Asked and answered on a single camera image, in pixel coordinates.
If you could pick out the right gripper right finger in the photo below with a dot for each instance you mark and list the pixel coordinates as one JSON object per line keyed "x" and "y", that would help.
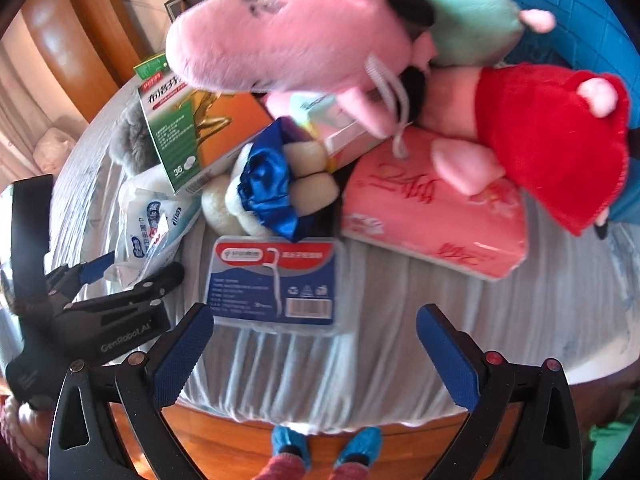
{"x": 545, "y": 440}

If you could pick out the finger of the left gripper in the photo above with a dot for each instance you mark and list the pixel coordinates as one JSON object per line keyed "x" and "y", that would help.
{"x": 94, "y": 270}

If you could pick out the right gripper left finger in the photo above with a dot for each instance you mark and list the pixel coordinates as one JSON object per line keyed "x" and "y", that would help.
{"x": 85, "y": 442}

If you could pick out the green orange medicine box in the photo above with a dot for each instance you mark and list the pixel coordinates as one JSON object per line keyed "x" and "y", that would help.
{"x": 197, "y": 134}

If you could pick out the pig plush red dress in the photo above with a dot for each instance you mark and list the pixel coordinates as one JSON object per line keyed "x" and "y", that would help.
{"x": 560, "y": 134}

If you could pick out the pig plush orange dress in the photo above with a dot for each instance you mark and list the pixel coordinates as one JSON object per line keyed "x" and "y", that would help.
{"x": 365, "y": 53}

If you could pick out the pastel tissue pack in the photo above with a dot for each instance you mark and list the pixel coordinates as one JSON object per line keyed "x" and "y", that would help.
{"x": 344, "y": 138}

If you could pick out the pig plush teal shirt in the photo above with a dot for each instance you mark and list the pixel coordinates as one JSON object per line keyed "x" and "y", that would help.
{"x": 482, "y": 32}

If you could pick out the white wet wipes pack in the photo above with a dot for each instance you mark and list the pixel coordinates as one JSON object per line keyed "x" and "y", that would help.
{"x": 152, "y": 222}

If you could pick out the grey furry plush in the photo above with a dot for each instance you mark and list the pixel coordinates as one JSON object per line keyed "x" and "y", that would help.
{"x": 131, "y": 145}

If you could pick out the blue shoe cover right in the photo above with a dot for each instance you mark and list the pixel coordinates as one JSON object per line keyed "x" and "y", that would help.
{"x": 363, "y": 448}

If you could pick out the blue shoe cover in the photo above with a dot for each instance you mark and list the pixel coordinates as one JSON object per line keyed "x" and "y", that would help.
{"x": 363, "y": 448}
{"x": 285, "y": 440}

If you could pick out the blue dental floss box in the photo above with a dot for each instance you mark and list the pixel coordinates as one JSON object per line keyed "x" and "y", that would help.
{"x": 274, "y": 286}

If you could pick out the blue shoe cover left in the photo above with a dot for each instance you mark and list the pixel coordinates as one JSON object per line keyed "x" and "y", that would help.
{"x": 285, "y": 440}

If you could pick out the white plush blue bow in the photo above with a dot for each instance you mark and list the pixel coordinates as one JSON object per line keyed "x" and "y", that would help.
{"x": 278, "y": 183}

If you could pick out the pink tissue pack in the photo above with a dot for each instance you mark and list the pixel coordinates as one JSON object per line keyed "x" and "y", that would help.
{"x": 402, "y": 205}

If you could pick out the blue plastic crate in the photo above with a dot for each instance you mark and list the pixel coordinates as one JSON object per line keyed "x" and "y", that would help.
{"x": 588, "y": 36}

